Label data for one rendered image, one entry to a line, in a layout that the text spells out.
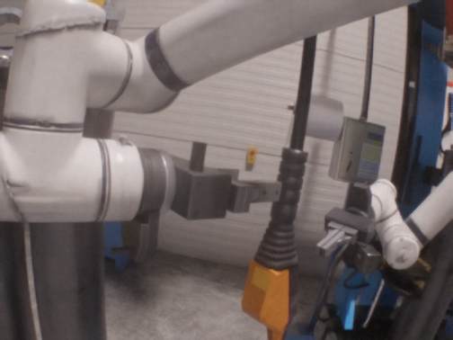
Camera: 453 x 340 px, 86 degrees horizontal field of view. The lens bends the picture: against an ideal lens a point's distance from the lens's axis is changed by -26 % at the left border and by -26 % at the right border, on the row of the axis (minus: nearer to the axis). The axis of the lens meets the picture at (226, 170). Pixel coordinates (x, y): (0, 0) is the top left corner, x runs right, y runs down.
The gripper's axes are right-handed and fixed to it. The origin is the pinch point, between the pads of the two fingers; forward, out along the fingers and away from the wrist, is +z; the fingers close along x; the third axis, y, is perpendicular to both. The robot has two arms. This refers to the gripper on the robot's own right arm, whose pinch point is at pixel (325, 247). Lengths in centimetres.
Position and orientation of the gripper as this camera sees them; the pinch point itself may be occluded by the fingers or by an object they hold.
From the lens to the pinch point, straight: 70.4
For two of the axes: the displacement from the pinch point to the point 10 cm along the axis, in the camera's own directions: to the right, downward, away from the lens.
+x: -6.3, -2.0, 7.5
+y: 1.3, 9.2, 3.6
